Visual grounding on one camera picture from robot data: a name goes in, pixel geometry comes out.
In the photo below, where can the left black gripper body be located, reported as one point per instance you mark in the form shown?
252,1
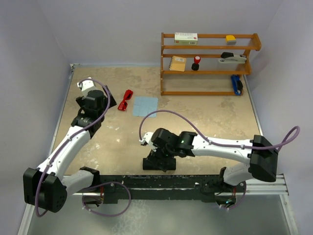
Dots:
81,101

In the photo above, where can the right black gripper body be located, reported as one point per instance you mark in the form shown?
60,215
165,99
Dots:
167,151

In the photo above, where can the black glasses case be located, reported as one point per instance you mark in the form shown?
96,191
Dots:
157,160

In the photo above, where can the blue cleaning cloth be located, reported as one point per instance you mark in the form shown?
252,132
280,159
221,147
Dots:
144,105

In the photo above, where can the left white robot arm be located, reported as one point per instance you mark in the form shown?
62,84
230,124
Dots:
46,186

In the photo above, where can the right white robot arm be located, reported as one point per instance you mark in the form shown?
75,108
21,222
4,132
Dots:
256,158

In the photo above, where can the red sunglasses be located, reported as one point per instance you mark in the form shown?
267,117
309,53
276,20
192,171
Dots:
127,96

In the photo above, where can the tan spiral notebook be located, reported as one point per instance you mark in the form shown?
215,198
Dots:
177,64

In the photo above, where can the red black stamp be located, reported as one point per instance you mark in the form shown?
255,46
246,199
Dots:
195,66

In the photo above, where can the blue black hole punch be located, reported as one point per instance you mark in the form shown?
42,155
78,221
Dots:
237,85

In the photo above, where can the wooden shelf rack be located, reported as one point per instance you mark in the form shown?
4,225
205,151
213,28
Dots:
240,70

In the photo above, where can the white green box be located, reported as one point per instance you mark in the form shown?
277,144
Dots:
185,39

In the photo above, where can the grey black stapler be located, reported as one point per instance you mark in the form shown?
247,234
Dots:
231,58

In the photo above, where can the yellow grey tape measure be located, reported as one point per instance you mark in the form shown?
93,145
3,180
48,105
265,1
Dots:
230,40

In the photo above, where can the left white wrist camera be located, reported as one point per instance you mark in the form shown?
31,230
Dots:
86,86

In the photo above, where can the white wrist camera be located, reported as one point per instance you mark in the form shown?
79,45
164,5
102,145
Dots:
86,86
146,139

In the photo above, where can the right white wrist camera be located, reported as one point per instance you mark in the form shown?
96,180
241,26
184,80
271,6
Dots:
146,139

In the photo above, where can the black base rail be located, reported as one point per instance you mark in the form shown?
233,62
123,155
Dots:
205,188

